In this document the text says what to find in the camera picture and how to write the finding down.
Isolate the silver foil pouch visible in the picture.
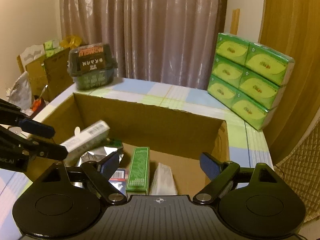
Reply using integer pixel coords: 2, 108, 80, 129
76, 138, 124, 166

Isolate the blue labelled clear plastic case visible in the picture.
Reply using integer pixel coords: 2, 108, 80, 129
109, 168, 128, 195

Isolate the green medicine box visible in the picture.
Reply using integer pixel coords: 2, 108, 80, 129
126, 147, 150, 199

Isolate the large white medicine box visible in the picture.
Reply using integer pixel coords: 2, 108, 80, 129
61, 120, 110, 166

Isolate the long white ointment box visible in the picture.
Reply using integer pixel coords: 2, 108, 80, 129
149, 163, 178, 196

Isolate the white plastic bag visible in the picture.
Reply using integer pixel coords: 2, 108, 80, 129
7, 71, 33, 110

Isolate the checkered tablecloth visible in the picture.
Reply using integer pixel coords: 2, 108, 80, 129
1, 78, 273, 239

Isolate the brown cardboard box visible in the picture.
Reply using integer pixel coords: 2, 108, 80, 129
35, 94, 229, 196

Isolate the brown paper bag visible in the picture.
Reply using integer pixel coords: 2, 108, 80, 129
26, 48, 73, 102

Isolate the woven beige chair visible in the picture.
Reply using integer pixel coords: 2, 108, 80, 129
274, 123, 320, 222

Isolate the dark green snack container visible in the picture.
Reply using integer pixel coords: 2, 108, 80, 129
67, 43, 117, 90

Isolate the yellow plastic bag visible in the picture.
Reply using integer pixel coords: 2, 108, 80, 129
60, 35, 82, 49

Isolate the green tissue multipack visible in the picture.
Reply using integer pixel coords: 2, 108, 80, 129
207, 33, 295, 131

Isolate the brown curtain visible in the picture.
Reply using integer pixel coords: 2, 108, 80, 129
60, 0, 227, 89

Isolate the wooden door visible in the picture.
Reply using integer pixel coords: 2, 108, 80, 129
259, 0, 319, 164

